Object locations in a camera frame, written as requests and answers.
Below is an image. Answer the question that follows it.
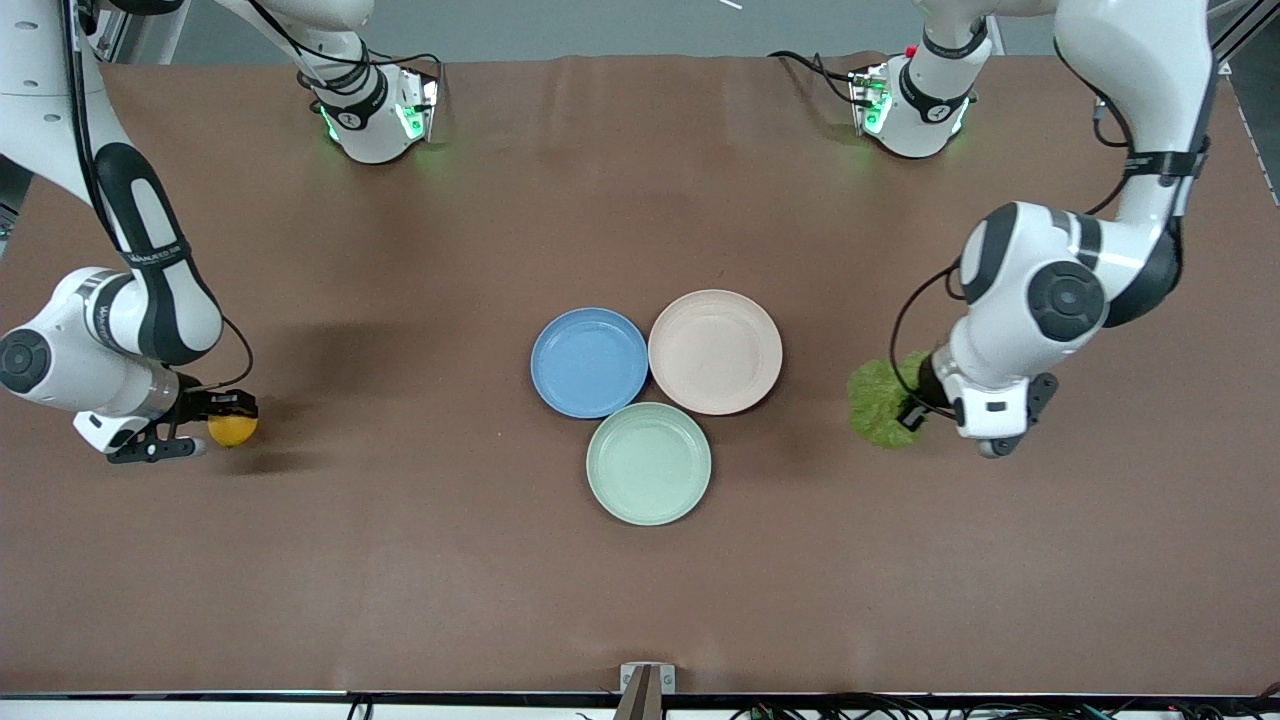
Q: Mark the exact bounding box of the green lettuce leaf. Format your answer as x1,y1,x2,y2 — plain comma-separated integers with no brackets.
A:
848,350,933,449

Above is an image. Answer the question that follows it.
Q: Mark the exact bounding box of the beige plate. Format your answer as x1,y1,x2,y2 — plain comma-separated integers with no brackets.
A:
648,289,784,416

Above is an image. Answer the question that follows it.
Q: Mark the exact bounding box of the brown table cover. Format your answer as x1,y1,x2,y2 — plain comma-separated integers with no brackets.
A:
0,52,1280,696

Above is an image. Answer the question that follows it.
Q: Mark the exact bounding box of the mint green plate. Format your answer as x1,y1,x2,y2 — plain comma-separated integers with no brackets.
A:
586,402,713,527

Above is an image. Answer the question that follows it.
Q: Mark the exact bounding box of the metal left base connector plate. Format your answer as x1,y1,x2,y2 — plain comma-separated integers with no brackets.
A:
850,65,891,136

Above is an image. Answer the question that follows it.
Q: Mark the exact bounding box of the metal base connector plate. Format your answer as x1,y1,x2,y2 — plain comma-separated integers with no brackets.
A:
850,65,891,136
395,68,441,141

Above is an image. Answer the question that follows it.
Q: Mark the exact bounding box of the blue plate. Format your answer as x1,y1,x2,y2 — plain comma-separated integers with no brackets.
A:
530,307,650,419

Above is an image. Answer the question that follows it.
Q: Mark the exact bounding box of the metal right base connector plate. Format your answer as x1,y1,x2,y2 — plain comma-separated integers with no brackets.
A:
395,68,441,141

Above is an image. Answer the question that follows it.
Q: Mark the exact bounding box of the black cable bundle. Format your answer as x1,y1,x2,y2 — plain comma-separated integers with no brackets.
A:
730,690,1280,720

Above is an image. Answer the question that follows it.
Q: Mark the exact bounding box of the black left base cable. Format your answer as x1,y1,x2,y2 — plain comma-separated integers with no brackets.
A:
768,50,863,106

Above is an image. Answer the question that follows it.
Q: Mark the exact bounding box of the black base cable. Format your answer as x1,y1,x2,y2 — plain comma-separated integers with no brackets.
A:
245,0,443,111
768,50,863,106

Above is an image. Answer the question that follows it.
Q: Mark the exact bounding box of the aluminium frame profile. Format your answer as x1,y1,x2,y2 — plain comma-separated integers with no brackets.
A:
1205,0,1280,76
85,0,191,66

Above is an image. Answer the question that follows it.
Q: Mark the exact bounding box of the black right base cable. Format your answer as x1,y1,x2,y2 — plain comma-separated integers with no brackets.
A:
245,0,443,111

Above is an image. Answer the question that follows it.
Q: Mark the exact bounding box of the brown camera post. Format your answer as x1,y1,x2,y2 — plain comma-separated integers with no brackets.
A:
612,667,666,720

